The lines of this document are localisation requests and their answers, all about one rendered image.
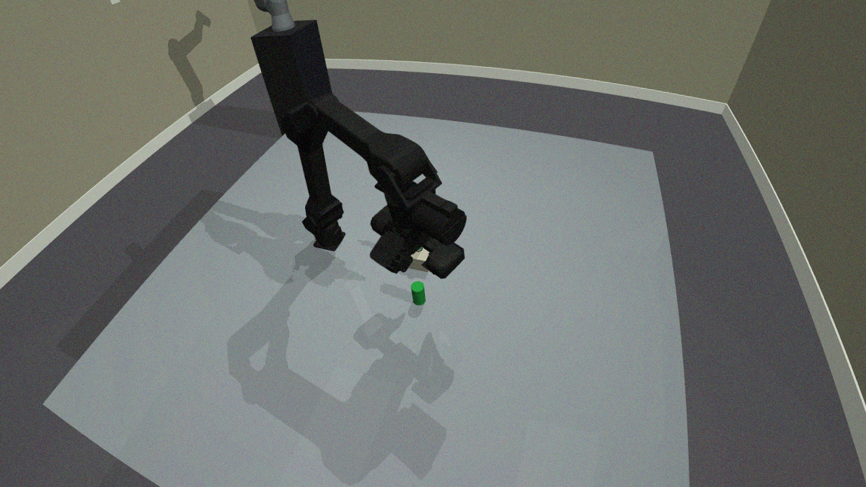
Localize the dark green marker cap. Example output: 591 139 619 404
411 281 426 305

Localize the beige block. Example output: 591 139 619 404
409 248 429 273

